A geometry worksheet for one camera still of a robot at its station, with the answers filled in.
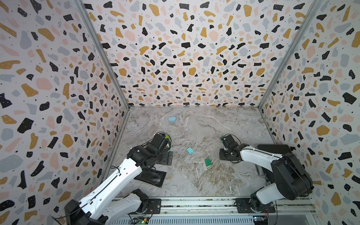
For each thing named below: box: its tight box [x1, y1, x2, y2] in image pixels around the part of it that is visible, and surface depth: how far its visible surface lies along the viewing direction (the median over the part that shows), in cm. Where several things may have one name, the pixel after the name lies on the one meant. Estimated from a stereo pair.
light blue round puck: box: [168, 116, 177, 123], surface depth 115 cm
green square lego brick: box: [204, 158, 213, 166], surface depth 93 cm
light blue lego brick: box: [186, 147, 195, 155], surface depth 97 cm
